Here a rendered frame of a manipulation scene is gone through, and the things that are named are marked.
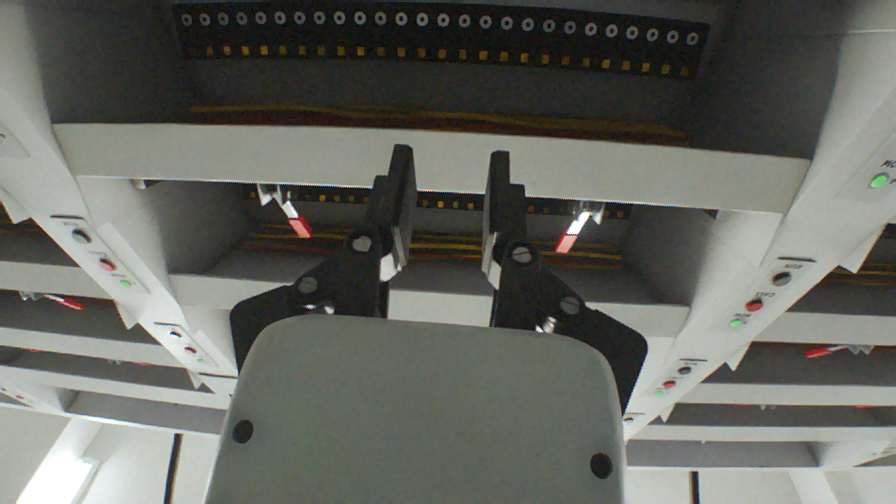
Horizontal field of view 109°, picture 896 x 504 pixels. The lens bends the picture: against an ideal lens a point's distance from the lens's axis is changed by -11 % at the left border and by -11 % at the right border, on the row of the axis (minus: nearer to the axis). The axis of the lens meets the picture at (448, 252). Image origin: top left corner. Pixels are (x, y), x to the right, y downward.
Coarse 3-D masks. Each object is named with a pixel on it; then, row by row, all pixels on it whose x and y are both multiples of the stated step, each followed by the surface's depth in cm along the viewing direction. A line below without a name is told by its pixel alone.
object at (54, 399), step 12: (12, 348) 76; (0, 360) 73; (0, 384) 76; (24, 384) 78; (36, 384) 81; (12, 396) 82; (36, 396) 81; (48, 396) 84; (60, 396) 87; (72, 396) 90; (36, 408) 88; (48, 408) 87; (60, 408) 87
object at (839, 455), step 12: (876, 408) 71; (888, 408) 69; (888, 420) 69; (816, 444) 84; (828, 444) 81; (840, 444) 78; (852, 444) 76; (864, 444) 73; (816, 456) 84; (828, 456) 81; (840, 456) 78; (852, 456) 76; (876, 456) 76; (816, 468) 84; (828, 468) 84; (840, 468) 84
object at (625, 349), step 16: (544, 320) 12; (592, 320) 11; (608, 320) 11; (576, 336) 11; (592, 336) 11; (608, 336) 11; (624, 336) 11; (640, 336) 11; (608, 352) 11; (624, 352) 11; (640, 352) 11; (624, 368) 10; (640, 368) 10; (624, 384) 10; (624, 400) 10
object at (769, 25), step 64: (0, 0) 22; (64, 0) 26; (128, 0) 32; (192, 0) 33; (256, 0) 33; (320, 0) 33; (384, 0) 33; (448, 0) 33; (512, 0) 32; (576, 0) 32; (640, 0) 32; (768, 0) 29; (832, 0) 23
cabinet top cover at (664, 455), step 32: (96, 416) 88; (128, 416) 89; (160, 416) 89; (192, 416) 90; (224, 416) 90; (640, 448) 87; (672, 448) 87; (704, 448) 87; (736, 448) 87; (768, 448) 87; (800, 448) 86
